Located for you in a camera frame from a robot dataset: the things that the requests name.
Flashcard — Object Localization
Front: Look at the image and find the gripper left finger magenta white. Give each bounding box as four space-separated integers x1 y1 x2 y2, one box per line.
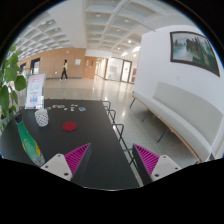
42 143 92 184

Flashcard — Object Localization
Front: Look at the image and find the gripper right finger magenta white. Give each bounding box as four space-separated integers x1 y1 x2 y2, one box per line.
132 144 181 185

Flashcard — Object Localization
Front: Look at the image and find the red round coaster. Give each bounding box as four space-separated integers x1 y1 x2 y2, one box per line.
62 122 77 132

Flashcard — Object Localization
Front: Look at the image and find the green plastic bottle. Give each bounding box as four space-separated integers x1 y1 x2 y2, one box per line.
15 113 45 167

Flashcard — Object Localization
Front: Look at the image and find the white patterned cup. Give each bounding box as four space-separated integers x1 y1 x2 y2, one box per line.
35 109 49 127

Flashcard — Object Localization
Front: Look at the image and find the long white bench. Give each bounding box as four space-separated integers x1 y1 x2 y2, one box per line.
133 82 224 162

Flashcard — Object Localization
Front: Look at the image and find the white sign stand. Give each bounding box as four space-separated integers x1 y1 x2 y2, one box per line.
25 74 45 109

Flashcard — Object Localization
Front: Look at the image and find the walking person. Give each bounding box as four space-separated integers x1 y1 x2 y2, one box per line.
60 59 68 80

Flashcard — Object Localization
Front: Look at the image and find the green potted plant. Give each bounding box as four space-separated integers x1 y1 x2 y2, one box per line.
0 45 27 131

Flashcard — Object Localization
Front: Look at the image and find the framed landscape painting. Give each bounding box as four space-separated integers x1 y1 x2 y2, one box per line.
170 31 220 76

